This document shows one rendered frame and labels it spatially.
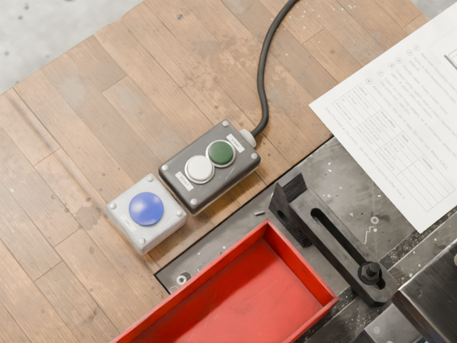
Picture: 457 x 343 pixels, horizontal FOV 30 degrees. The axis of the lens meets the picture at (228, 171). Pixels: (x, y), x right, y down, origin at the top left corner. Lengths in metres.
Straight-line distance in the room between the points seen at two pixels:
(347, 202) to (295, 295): 0.13
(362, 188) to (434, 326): 0.32
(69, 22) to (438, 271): 1.56
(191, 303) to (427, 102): 0.40
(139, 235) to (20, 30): 1.28
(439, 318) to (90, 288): 0.41
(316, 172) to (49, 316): 0.36
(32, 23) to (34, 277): 1.27
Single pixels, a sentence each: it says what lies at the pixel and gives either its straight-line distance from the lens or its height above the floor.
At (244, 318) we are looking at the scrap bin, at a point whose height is 0.90.
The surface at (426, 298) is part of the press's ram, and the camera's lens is 0.77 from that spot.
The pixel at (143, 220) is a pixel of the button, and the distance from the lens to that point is 0.97.
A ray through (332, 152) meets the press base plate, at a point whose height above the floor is 0.90.
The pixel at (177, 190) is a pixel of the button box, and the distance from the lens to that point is 0.99.
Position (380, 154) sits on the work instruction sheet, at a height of 0.90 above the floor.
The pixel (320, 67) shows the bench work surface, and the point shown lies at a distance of 1.11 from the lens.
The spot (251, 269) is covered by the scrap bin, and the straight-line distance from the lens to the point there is 0.99.
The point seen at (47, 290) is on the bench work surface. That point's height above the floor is 0.90.
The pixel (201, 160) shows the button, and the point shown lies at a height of 0.94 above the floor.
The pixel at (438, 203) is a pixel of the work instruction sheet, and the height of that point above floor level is 0.90.
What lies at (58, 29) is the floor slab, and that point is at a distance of 2.19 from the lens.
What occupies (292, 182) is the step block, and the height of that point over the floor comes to 0.99.
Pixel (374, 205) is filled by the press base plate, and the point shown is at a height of 0.90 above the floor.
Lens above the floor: 1.86
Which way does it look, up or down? 68 degrees down
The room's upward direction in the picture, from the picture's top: 10 degrees clockwise
